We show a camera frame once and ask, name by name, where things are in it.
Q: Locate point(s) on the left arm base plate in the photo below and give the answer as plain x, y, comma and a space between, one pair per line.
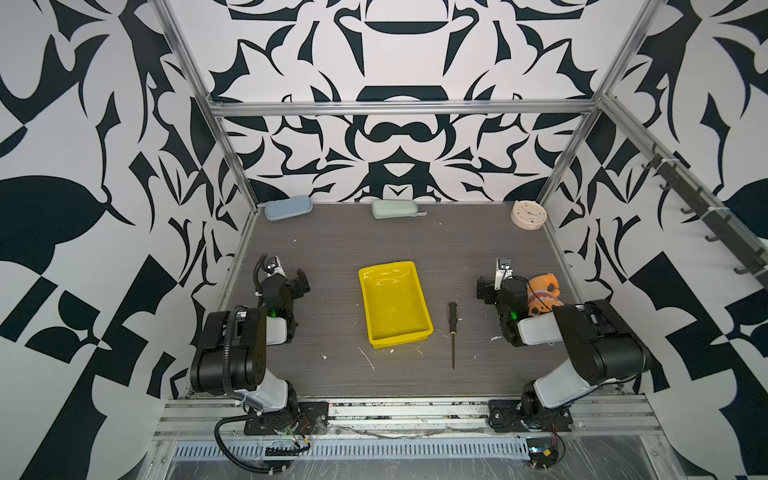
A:
303, 418

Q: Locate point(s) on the black wall hook rack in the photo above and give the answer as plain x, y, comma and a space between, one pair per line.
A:
701, 204

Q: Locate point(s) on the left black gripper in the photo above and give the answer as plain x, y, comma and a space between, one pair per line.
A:
285, 285

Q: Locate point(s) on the orange plush toy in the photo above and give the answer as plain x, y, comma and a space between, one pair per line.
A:
542, 294

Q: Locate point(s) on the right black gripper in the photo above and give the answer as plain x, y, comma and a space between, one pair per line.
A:
495, 289

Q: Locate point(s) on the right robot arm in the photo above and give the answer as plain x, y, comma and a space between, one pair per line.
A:
602, 349

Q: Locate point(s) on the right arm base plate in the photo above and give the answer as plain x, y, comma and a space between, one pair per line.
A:
507, 416

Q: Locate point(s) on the green eyeglass case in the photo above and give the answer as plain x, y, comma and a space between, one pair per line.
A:
391, 209

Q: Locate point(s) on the aluminium frame rail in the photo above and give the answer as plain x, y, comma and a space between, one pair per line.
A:
400, 107

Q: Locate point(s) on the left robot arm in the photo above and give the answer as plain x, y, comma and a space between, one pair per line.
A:
231, 355

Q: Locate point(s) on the yellow plastic bin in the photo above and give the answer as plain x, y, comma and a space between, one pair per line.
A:
395, 307

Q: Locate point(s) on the pink round clock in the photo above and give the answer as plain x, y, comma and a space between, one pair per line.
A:
528, 215

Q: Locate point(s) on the black handled screwdriver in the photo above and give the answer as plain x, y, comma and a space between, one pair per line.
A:
453, 324

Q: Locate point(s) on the white slotted cable duct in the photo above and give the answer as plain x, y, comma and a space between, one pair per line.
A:
327, 448

